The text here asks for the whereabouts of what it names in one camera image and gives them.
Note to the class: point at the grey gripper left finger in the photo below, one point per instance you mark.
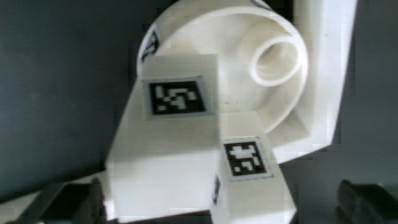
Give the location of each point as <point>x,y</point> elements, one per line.
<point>31,215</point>

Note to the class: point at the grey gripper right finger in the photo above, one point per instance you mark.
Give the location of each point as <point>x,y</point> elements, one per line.
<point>367,204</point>

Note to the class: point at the white stool leg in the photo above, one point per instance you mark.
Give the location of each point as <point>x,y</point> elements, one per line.
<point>164,153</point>
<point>251,197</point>

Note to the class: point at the white round stool seat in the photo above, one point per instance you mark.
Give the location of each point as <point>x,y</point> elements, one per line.
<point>235,29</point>

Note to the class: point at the white U-shaped obstacle fence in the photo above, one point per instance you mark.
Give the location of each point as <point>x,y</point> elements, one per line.
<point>68,44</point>

